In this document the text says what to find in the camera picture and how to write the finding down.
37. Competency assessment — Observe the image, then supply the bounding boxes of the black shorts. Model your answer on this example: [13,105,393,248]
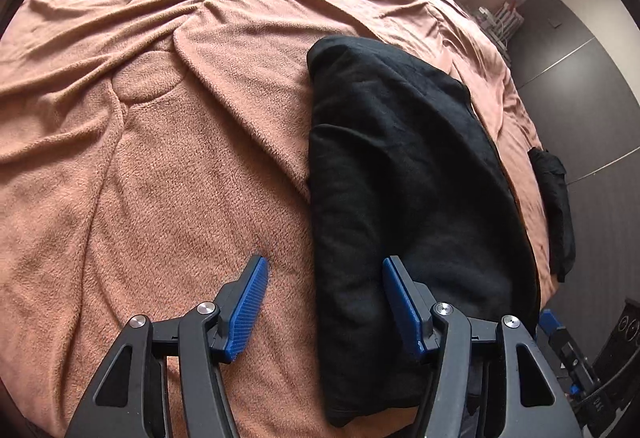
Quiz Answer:
[307,35,540,427]

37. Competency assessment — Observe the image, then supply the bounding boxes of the folded black pants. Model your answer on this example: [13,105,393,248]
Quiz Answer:
[528,148,576,283]

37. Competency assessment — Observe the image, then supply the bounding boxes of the brown bed blanket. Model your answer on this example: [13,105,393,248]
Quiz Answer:
[1,0,558,437]

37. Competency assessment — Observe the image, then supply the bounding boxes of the dark wood wardrobe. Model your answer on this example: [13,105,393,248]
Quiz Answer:
[509,0,639,358]

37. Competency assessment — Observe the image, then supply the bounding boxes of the cream bedside cabinet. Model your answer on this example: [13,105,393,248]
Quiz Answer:
[474,2,524,66]

